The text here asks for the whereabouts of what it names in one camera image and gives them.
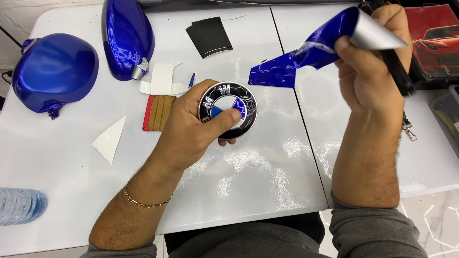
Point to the person's left hand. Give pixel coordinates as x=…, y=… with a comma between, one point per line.
x=186, y=125

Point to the round black car emblem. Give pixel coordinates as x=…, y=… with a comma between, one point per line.
x=229, y=96

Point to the grey left sleeve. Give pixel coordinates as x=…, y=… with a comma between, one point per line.
x=122, y=252

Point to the black hand tool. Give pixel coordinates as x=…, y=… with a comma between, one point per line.
x=400, y=73

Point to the grey sleeve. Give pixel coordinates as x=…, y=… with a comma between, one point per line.
x=373, y=233
x=122, y=252

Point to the white backing paper strip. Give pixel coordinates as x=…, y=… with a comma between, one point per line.
x=147, y=87

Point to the clear plastic water bottle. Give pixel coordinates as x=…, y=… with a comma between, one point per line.
x=19, y=206

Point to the person's right hand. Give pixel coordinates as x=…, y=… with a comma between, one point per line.
x=365, y=86

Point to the grey right sleeve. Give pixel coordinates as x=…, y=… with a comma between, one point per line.
x=373, y=233

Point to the red squeegee with tan felt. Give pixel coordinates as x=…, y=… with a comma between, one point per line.
x=159, y=113

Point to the dark grey trousers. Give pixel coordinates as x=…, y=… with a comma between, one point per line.
x=247, y=238

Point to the blue vinyl wrap sheet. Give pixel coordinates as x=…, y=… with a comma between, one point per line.
x=315, y=50

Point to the red car picture board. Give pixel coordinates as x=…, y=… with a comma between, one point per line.
x=437, y=39

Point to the rounded blue mirror cover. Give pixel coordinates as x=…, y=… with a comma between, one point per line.
x=53, y=71

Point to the white triangular paper piece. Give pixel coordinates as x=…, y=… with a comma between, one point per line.
x=110, y=141

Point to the clear plastic container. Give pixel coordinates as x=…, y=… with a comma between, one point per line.
x=448, y=114

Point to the long blue mirror cover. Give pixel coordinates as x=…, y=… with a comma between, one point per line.
x=125, y=36

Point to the metal clip hook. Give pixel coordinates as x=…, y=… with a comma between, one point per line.
x=409, y=129

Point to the white backing paper sheet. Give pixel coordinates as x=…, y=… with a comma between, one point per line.
x=162, y=73

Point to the black carbon vinyl piece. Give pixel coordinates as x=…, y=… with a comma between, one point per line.
x=209, y=37

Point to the small blue pen knife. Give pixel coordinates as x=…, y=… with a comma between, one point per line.
x=192, y=80

